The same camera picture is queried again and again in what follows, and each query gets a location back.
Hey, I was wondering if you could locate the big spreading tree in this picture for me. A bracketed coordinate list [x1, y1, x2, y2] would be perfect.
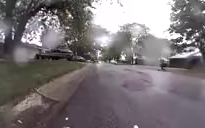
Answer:
[0, 0, 106, 58]

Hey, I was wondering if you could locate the pale car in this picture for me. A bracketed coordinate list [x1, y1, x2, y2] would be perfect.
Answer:
[109, 59, 119, 65]

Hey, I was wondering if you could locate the grey-roofed house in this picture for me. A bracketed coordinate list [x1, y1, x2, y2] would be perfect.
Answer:
[168, 49, 205, 70]

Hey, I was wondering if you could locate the group of trees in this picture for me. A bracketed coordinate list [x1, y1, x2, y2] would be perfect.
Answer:
[100, 22, 152, 65]

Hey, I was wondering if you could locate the grass lawn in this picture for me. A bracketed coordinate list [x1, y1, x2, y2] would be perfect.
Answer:
[0, 59, 88, 111]

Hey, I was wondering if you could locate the grass verge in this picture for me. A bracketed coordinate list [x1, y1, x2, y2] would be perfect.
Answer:
[168, 67, 205, 80]

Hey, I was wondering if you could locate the concrete kerb gutter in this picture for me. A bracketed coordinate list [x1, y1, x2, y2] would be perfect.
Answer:
[0, 63, 91, 128]

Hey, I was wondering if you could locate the tall tree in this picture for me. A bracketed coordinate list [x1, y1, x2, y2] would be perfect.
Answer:
[167, 0, 205, 66]

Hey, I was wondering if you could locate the dark car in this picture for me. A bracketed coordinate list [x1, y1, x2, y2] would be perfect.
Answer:
[69, 55, 87, 63]

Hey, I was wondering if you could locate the grey asphalt road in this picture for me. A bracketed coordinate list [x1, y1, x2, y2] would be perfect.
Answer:
[46, 62, 205, 128]

